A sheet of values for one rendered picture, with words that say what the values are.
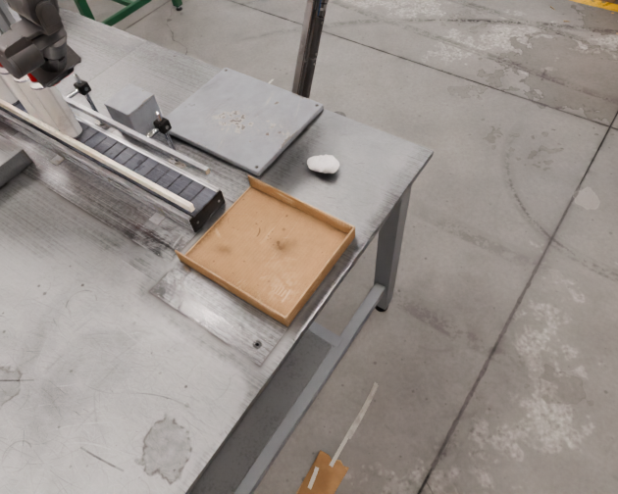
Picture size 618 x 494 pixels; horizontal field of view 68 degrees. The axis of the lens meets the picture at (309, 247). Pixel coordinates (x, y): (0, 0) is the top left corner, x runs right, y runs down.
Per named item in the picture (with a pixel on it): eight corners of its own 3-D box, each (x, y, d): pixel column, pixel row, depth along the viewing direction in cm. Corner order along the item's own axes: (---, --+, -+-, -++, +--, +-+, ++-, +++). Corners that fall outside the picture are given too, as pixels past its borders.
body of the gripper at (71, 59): (19, 65, 95) (15, 46, 88) (58, 39, 99) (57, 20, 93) (44, 89, 96) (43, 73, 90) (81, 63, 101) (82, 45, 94)
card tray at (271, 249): (180, 261, 102) (174, 250, 99) (251, 185, 113) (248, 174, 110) (287, 326, 91) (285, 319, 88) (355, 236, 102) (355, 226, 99)
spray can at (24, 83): (44, 128, 124) (-4, 61, 107) (60, 117, 126) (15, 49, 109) (56, 134, 122) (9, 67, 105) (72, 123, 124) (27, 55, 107)
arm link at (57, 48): (74, 34, 88) (50, 10, 87) (44, 53, 85) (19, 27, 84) (73, 53, 94) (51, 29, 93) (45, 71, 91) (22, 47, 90)
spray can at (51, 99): (59, 135, 122) (13, 68, 105) (75, 123, 124) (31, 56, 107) (72, 142, 120) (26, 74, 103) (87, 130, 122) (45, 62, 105)
